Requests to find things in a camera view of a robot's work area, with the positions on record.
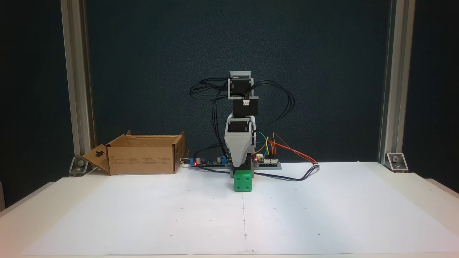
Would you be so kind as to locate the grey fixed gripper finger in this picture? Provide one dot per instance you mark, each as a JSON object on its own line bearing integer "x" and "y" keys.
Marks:
{"x": 239, "y": 150}

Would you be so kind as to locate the green dice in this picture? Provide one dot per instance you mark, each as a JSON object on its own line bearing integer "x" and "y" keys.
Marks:
{"x": 243, "y": 181}

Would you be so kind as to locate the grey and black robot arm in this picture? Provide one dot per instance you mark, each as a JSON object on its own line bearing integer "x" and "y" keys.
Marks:
{"x": 245, "y": 106}

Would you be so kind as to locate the blue circuit board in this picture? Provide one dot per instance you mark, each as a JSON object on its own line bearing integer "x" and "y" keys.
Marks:
{"x": 209, "y": 162}

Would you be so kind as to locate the brown cardboard box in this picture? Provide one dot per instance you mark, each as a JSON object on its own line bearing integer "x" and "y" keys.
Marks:
{"x": 143, "y": 157}

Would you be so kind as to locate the metal corner bracket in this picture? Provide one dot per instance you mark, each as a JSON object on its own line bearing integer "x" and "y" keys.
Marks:
{"x": 79, "y": 166}
{"x": 397, "y": 162}

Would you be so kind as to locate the aluminium frame post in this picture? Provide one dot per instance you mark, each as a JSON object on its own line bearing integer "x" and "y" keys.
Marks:
{"x": 77, "y": 71}
{"x": 396, "y": 71}

